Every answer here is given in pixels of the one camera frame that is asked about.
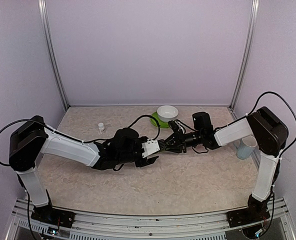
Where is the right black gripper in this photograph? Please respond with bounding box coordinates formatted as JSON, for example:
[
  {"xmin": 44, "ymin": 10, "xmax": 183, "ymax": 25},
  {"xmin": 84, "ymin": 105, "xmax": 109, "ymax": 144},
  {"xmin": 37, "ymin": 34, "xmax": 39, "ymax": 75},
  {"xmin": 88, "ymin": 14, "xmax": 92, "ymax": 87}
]
[{"xmin": 162, "ymin": 128, "xmax": 204, "ymax": 153}]

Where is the small white pill bottle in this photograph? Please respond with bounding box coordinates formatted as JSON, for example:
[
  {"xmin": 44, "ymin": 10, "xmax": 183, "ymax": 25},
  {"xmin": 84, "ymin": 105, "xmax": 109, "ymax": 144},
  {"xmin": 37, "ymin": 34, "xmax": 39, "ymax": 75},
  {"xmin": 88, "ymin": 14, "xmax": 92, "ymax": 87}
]
[{"xmin": 98, "ymin": 122, "xmax": 105, "ymax": 134}]

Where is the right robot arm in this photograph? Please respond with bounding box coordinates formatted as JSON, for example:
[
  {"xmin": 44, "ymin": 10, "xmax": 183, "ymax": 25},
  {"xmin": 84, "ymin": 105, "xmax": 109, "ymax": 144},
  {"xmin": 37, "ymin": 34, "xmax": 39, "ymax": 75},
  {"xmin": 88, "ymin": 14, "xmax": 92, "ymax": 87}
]
[{"xmin": 164, "ymin": 106, "xmax": 289, "ymax": 222}]

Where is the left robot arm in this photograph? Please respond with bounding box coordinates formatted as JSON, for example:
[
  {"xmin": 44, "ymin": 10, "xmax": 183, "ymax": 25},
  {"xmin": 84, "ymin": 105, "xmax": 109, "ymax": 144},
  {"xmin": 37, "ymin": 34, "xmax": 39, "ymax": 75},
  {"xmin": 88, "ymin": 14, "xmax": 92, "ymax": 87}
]
[{"xmin": 9, "ymin": 115, "xmax": 165, "ymax": 223}]

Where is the green plate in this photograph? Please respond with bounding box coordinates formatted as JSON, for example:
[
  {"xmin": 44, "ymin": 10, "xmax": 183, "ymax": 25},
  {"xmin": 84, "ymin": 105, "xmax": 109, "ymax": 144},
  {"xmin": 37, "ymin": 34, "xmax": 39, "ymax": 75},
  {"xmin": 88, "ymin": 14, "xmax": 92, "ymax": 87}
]
[{"xmin": 152, "ymin": 111, "xmax": 178, "ymax": 129}]

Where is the white ceramic bowl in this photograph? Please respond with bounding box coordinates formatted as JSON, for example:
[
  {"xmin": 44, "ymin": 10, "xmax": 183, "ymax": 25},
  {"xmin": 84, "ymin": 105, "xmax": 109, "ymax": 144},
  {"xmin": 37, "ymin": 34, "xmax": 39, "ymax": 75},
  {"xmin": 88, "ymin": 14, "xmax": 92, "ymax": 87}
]
[{"xmin": 156, "ymin": 105, "xmax": 179, "ymax": 123}]

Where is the light blue mug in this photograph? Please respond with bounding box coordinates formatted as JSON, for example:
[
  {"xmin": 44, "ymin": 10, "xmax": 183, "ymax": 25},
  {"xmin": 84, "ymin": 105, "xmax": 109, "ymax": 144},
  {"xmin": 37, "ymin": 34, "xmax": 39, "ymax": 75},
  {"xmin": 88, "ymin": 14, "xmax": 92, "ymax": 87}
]
[{"xmin": 233, "ymin": 135, "xmax": 257, "ymax": 160}]

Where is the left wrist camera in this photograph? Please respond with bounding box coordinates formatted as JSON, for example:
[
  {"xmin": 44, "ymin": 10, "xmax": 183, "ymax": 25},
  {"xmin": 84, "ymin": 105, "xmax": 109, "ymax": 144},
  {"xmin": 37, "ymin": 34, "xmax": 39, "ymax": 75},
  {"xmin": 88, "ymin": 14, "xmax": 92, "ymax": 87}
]
[{"xmin": 142, "ymin": 139, "xmax": 166, "ymax": 158}]

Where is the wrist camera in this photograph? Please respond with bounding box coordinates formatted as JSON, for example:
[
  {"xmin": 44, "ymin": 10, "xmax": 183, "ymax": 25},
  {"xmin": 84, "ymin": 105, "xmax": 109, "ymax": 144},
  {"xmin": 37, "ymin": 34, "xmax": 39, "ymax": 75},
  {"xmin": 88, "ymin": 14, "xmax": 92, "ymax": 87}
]
[
  {"xmin": 142, "ymin": 139, "xmax": 166, "ymax": 158},
  {"xmin": 168, "ymin": 120, "xmax": 186, "ymax": 134}
]

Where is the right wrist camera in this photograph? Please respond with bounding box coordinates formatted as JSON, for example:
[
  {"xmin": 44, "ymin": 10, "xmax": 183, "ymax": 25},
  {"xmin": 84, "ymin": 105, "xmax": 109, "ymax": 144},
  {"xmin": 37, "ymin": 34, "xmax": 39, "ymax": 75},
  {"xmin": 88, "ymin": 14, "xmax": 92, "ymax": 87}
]
[{"xmin": 168, "ymin": 120, "xmax": 186, "ymax": 134}]

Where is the front aluminium rail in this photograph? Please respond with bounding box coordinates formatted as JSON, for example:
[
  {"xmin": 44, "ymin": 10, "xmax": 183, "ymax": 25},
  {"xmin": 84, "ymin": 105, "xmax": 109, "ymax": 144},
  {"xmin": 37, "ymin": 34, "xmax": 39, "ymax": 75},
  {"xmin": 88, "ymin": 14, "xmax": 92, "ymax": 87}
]
[{"xmin": 2, "ymin": 198, "xmax": 296, "ymax": 240}]

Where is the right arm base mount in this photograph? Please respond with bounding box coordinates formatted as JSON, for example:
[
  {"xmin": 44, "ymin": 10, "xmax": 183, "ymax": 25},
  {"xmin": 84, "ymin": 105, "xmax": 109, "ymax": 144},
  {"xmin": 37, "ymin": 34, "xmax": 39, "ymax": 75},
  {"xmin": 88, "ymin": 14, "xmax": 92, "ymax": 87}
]
[{"xmin": 226, "ymin": 195, "xmax": 270, "ymax": 228}]

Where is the right aluminium frame post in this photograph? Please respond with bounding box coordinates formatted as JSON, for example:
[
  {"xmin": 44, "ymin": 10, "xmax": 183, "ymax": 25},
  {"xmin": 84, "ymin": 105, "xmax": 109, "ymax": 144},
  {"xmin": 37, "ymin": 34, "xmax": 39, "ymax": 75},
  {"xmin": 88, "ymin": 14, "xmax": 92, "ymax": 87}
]
[{"xmin": 229, "ymin": 0, "xmax": 260, "ymax": 112}]

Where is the aluminium frame post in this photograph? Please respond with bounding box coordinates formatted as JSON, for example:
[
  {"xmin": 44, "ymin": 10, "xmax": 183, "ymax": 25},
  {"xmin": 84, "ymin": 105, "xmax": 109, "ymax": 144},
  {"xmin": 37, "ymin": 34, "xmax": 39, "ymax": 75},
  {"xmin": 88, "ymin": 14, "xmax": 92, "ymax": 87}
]
[
  {"xmin": 229, "ymin": 0, "xmax": 260, "ymax": 112},
  {"xmin": 38, "ymin": 0, "xmax": 70, "ymax": 111}
]

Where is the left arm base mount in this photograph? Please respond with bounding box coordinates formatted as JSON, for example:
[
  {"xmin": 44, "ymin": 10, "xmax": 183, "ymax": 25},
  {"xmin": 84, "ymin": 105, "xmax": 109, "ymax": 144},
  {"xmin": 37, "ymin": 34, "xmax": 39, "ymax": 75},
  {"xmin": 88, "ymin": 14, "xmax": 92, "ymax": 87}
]
[{"xmin": 31, "ymin": 190, "xmax": 76, "ymax": 229}]

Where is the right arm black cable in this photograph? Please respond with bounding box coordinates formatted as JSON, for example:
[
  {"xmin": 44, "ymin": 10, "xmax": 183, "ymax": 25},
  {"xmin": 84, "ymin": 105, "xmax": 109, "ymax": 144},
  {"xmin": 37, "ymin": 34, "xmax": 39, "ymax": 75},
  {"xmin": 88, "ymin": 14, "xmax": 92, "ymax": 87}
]
[{"xmin": 247, "ymin": 91, "xmax": 296, "ymax": 156}]

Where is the left aluminium frame post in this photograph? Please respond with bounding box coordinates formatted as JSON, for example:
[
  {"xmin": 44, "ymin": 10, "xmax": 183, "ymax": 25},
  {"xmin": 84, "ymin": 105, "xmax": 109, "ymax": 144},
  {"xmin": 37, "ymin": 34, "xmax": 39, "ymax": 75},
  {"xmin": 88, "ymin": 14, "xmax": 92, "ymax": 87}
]
[{"xmin": 38, "ymin": 0, "xmax": 70, "ymax": 111}]

